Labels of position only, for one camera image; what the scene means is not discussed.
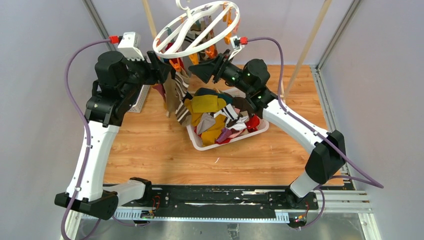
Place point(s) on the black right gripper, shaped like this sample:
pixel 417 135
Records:
pixel 215 68

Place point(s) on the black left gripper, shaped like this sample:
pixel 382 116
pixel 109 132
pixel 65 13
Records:
pixel 157 70

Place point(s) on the tan brown sock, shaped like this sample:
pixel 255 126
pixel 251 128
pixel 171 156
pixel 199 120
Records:
pixel 171 98

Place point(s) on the brown white striped sock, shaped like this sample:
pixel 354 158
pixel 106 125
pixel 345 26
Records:
pixel 182 113

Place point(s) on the white round clip hanger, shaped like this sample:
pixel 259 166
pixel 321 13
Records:
pixel 224 18

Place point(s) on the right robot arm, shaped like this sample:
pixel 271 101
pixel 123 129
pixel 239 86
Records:
pixel 326 149

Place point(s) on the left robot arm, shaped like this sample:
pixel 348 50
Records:
pixel 118 84

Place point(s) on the purple maroon mustard hanging sock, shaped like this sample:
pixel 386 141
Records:
pixel 160 89

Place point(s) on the white sock basket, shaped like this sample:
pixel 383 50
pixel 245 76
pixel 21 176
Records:
pixel 198 144

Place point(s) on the small white perforated basket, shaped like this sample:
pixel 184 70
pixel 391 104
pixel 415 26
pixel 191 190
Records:
pixel 140 100

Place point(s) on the mustard yellow sock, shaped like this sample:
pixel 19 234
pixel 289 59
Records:
pixel 199 105

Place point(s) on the red sock in basket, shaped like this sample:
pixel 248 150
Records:
pixel 243 128

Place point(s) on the purple sock in basket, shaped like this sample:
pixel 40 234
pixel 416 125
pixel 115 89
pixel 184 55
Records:
pixel 225 134

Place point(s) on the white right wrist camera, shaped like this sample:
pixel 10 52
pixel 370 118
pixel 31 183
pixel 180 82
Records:
pixel 237 43

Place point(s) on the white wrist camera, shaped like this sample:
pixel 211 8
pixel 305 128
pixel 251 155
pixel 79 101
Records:
pixel 237 43
pixel 129 47

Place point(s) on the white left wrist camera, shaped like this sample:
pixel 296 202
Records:
pixel 129 47

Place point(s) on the wooden hanger stand frame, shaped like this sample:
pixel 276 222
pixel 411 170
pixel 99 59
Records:
pixel 290 22

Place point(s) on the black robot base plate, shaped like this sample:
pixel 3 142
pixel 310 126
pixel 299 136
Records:
pixel 222 203

